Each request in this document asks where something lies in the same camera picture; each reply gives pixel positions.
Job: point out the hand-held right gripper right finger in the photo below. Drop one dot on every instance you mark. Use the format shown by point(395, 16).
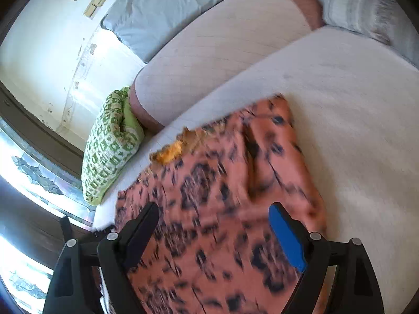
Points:
point(288, 238)

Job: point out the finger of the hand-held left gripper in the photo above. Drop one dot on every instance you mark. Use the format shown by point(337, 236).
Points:
point(67, 227)

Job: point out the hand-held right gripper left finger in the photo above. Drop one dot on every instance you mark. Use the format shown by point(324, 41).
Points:
point(146, 227)

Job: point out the orange black floral cloth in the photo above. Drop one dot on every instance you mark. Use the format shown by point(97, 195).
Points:
point(226, 189)

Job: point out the leaded glass window pane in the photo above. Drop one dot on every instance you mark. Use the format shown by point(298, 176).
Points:
point(23, 278)
point(36, 173)

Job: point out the green white patterned quilted pillow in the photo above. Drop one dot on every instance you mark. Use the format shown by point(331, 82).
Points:
point(108, 147)

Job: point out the white quilted mattress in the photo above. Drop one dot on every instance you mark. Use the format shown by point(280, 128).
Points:
point(353, 111)

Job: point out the pink cylindrical bolster cushion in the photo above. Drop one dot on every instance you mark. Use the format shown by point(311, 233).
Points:
point(212, 45)

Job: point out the light blue pillow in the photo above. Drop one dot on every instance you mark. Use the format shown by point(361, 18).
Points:
point(163, 9)

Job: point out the white grey striped pillow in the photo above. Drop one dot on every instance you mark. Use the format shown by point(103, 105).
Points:
point(360, 9)

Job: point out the beige wall switch plate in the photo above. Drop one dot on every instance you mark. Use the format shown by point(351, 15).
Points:
point(96, 3)

